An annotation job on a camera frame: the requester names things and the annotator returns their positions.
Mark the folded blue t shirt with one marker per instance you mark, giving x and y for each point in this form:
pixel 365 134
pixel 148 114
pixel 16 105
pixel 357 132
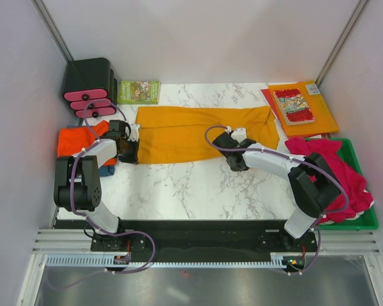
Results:
pixel 107 171

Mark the magenta t shirt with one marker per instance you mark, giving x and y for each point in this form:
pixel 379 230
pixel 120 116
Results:
pixel 353 183

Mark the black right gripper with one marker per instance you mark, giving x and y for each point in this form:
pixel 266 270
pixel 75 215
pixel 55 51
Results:
pixel 239 168

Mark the yellow t shirt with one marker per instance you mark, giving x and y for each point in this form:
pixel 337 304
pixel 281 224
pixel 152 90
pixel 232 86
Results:
pixel 173 134

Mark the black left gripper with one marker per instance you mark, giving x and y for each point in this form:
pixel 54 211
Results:
pixel 134 158

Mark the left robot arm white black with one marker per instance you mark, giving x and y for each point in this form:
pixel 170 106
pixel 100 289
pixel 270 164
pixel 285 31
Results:
pixel 77 186

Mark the red folder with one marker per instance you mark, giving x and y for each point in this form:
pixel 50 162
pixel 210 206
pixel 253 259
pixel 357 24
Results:
pixel 267 94

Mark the black pink mini drawer unit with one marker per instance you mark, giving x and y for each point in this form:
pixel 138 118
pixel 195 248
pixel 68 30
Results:
pixel 90 88

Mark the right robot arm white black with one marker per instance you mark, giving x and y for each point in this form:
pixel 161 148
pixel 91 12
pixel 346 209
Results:
pixel 313 183

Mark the orange folder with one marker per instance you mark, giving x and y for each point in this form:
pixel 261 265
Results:
pixel 324 121

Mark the green treehouse book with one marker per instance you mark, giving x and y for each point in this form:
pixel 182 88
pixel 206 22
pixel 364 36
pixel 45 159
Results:
pixel 139 92

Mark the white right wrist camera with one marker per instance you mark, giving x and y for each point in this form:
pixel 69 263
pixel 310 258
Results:
pixel 238 134

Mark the red yellow comic book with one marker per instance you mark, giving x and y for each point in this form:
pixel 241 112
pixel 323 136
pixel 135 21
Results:
pixel 293 106

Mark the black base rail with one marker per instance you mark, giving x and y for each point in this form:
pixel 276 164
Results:
pixel 187 241

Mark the folded orange t shirt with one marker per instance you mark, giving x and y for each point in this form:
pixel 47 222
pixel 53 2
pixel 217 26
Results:
pixel 71 140

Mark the white slotted cable duct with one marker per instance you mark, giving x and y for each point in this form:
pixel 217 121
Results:
pixel 113 261

